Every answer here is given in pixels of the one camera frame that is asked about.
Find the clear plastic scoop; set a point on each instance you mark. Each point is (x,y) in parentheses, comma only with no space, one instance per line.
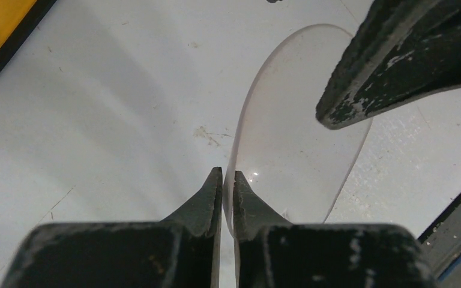
(290,160)

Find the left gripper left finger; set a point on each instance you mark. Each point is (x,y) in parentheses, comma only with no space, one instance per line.
(181,250)

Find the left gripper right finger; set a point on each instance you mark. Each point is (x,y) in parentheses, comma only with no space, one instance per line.
(270,251)

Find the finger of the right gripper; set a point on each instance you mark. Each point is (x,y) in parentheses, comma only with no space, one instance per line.
(403,51)

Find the yellow double pet bowl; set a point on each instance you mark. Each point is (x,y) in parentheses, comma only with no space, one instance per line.
(18,19)

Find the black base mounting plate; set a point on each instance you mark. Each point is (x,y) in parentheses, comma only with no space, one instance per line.
(441,244)

